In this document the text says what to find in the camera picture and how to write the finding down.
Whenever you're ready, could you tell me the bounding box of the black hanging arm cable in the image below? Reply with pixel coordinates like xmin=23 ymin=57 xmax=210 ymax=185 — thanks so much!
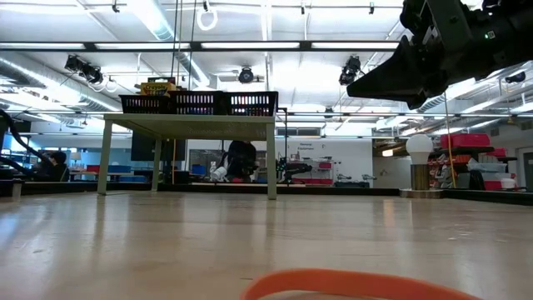
xmin=0 ymin=107 xmax=53 ymax=178

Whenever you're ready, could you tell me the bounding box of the dark monitor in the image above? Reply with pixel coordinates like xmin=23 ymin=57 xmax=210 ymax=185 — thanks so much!
xmin=131 ymin=135 xmax=157 ymax=163

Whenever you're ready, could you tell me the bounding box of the orange rubber band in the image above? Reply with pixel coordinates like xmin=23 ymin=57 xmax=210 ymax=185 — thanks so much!
xmin=241 ymin=268 xmax=484 ymax=300

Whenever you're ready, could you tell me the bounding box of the green crayon box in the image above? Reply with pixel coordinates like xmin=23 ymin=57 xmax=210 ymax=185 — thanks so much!
xmin=139 ymin=81 xmax=179 ymax=98

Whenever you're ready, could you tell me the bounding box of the white bulb table lamp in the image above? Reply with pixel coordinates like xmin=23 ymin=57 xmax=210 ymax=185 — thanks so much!
xmin=398 ymin=132 xmax=446 ymax=199

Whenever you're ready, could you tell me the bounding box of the green perforated metal shelf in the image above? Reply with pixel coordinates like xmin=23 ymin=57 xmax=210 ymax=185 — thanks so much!
xmin=97 ymin=112 xmax=278 ymax=201

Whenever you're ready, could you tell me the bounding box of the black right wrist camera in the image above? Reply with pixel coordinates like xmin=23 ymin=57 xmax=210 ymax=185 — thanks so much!
xmin=398 ymin=0 xmax=431 ymax=48

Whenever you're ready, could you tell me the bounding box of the white plastic container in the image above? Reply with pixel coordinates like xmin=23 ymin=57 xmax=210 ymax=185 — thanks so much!
xmin=466 ymin=157 xmax=509 ymax=174

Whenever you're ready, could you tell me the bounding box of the black ceiling camera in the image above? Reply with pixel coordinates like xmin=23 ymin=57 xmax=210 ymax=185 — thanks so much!
xmin=338 ymin=55 xmax=368 ymax=88
xmin=64 ymin=53 xmax=105 ymax=87
xmin=237 ymin=66 xmax=255 ymax=84

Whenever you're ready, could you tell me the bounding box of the person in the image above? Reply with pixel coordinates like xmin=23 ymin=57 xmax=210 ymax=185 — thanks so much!
xmin=35 ymin=150 xmax=71 ymax=183
xmin=226 ymin=140 xmax=258 ymax=183

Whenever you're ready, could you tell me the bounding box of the ceiling light strip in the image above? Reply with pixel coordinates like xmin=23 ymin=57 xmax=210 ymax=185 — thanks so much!
xmin=311 ymin=40 xmax=400 ymax=50
xmin=202 ymin=40 xmax=301 ymax=50

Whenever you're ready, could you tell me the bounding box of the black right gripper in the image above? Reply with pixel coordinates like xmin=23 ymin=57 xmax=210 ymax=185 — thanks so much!
xmin=346 ymin=0 xmax=476 ymax=111

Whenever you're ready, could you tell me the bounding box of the white hanging ring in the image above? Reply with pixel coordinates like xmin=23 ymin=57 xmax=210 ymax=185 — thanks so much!
xmin=196 ymin=8 xmax=219 ymax=33

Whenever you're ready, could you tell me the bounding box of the silver ventilation duct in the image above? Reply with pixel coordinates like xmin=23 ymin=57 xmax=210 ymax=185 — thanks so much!
xmin=0 ymin=56 xmax=122 ymax=112

